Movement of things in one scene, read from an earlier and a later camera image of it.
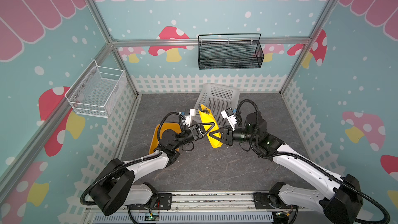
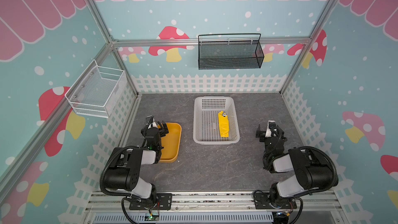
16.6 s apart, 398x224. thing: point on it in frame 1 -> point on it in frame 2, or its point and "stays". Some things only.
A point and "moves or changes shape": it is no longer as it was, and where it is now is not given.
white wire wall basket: (97, 91) stays
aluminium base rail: (204, 201) stays
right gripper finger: (223, 133) -> (260, 134)
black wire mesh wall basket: (227, 51) stays
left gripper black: (197, 132) -> (165, 131)
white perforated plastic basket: (217, 97) moves or changes shape
